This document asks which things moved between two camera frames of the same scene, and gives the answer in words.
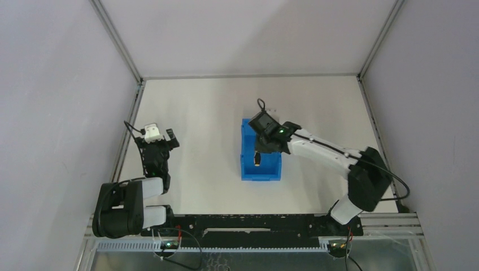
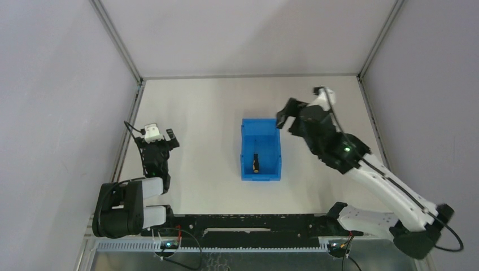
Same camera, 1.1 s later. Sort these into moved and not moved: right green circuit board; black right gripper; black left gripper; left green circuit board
Moved: black right gripper
Not moved: left green circuit board; right green circuit board; black left gripper
